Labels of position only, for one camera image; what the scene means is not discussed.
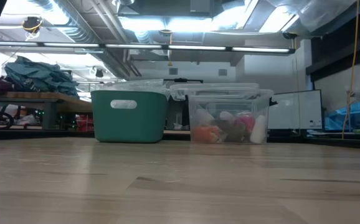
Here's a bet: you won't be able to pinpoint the clear zip bag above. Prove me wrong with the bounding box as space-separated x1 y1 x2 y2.
267 0 360 34

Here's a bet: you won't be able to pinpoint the white bandage roll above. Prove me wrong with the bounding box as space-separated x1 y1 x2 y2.
250 114 267 144
195 108 215 127
219 111 234 122

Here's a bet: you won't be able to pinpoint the orange bandage roll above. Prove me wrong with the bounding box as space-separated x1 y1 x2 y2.
191 125 221 144

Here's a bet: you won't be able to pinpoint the brown bandage roll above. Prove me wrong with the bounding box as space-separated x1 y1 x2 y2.
220 119 247 144

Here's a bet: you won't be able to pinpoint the red bandage roll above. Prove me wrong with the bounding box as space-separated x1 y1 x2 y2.
234 114 256 133

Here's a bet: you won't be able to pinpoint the teal plastic basket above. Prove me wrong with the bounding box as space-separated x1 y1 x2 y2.
90 90 170 144

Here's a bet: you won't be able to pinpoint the clear plastic storage box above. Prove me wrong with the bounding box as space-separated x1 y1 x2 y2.
169 82 274 146

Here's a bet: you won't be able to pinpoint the long strip light fixture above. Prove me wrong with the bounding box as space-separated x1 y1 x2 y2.
0 40 296 54

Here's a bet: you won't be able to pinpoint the red storage bins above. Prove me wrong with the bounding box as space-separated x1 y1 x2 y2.
75 114 94 133

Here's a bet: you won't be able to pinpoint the grey ceiling air unit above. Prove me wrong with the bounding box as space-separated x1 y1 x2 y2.
117 0 215 18

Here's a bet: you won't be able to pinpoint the white board panel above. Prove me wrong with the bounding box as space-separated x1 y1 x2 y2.
267 89 323 130

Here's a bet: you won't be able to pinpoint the teal cloth pile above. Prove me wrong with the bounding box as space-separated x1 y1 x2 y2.
4 55 80 98

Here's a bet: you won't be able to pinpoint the wooden workbench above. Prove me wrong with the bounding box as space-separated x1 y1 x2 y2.
0 90 93 131

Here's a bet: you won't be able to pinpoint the blue plastic bin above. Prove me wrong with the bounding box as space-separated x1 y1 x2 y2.
324 99 360 131

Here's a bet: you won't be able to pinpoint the purple bag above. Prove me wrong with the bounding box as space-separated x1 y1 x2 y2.
0 77 14 96

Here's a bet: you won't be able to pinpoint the silver ceiling duct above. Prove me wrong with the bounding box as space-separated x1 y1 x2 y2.
27 0 143 80

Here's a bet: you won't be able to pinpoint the black ceiling device yellow cable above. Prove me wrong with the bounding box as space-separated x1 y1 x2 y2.
22 17 44 40

